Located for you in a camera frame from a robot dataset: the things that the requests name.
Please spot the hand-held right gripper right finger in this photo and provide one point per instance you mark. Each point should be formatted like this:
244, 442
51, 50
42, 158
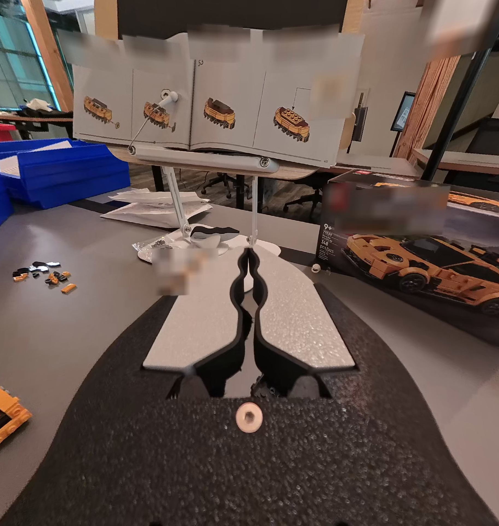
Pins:
298, 320

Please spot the lego instruction booklet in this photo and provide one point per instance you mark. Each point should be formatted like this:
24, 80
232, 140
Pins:
229, 82

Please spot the black office chair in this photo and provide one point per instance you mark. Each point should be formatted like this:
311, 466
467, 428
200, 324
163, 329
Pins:
311, 197
224, 185

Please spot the white paper bag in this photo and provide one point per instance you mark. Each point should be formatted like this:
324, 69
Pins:
150, 215
150, 195

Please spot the dark partition panel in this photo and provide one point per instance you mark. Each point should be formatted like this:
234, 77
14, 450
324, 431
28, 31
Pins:
233, 12

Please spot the yellow car lego box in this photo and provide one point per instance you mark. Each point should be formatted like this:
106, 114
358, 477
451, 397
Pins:
397, 279

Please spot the red plastic bin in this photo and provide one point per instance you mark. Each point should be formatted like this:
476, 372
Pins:
0, 131

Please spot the small wall screen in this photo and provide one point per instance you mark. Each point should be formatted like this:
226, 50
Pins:
403, 111

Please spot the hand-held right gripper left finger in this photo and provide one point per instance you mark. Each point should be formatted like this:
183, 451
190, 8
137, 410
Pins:
208, 320

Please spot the wooden office desk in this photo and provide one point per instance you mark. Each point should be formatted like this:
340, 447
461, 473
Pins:
27, 117
459, 160

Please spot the small wooden board on stand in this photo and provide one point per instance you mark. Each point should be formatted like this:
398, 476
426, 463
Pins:
347, 131

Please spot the black metal post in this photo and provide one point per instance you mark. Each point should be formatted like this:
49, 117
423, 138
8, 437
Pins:
459, 102

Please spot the pile of loose lego pieces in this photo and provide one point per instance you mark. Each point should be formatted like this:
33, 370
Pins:
68, 288

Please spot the orange black lego car assembly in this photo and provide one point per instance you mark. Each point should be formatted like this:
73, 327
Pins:
11, 411

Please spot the wooden pillar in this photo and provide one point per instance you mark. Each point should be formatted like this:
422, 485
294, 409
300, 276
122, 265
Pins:
48, 53
430, 107

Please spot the white page holder clip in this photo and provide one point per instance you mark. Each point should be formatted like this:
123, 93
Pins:
167, 98

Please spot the clear bag of dark pieces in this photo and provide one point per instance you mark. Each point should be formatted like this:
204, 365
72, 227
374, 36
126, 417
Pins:
155, 244

